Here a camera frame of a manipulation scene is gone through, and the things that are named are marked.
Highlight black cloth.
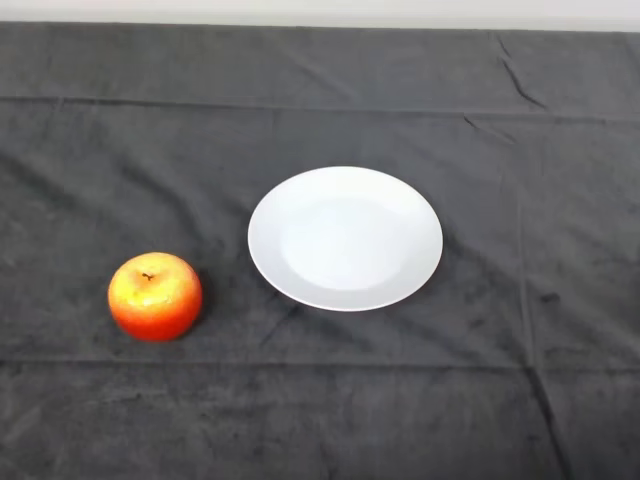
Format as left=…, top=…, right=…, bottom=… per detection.
left=0, top=20, right=640, bottom=480

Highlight white round plate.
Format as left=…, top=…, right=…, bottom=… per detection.
left=247, top=166, right=444, bottom=313

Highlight red yellow apple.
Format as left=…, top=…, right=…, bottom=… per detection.
left=107, top=251, right=204, bottom=344

